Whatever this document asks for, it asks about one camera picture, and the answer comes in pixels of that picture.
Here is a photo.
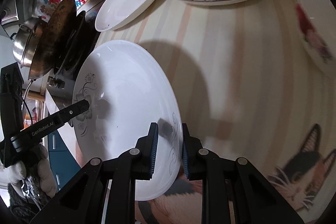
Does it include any white plate red flower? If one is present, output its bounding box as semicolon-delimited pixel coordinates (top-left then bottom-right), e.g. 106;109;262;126
295;0;335;78

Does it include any stainless steel pot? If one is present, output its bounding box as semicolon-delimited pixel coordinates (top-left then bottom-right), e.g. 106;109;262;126
10;17;47;68

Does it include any white gloved left hand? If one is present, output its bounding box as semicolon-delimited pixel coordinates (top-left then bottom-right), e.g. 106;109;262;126
5;144;57;198

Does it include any white plate grey floral pattern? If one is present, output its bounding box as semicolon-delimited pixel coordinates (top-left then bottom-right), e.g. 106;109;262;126
72;40;183;201

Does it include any dark frying pan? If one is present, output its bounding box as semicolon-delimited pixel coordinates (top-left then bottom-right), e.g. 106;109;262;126
29;0;76;79

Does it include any black induction cooktop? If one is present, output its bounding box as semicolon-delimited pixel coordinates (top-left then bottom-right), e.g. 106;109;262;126
46;11;100;110

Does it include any black cable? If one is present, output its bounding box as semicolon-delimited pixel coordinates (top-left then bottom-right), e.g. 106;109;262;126
21;78;36;126

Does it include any striped cat table mat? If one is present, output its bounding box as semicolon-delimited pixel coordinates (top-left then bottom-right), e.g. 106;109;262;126
76;0;336;224

